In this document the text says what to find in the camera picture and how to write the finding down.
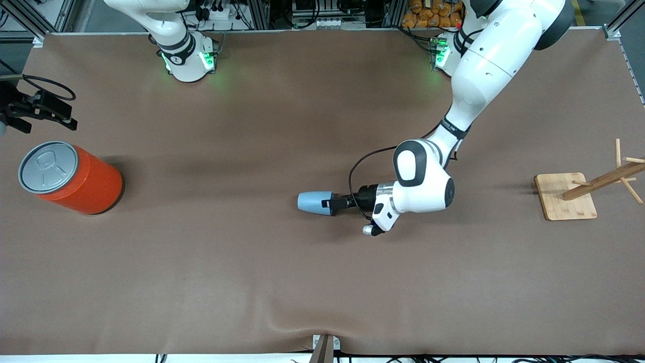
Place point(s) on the white power strip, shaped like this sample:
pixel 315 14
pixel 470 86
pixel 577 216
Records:
pixel 217 14

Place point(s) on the wooden mug tree stand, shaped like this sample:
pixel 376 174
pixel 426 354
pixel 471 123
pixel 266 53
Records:
pixel 564 201

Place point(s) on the brown table cover mat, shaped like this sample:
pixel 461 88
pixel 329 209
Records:
pixel 252 262

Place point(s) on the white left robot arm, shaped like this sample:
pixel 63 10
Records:
pixel 494 55

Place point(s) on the orange can with grey lid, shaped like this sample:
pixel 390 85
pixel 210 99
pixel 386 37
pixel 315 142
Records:
pixel 85 184

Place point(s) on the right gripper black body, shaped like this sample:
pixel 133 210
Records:
pixel 17 109

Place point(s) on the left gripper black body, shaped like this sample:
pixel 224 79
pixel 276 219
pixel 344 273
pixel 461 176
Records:
pixel 365 197

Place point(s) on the light blue cup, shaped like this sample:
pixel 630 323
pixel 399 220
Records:
pixel 312 202

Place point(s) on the white connector block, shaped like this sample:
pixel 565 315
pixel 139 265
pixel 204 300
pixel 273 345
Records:
pixel 335 22

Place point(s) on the pile of orange bread pieces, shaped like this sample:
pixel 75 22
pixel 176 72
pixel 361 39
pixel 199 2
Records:
pixel 428 14

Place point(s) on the metal table edge clamp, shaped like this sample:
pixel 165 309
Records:
pixel 325 348

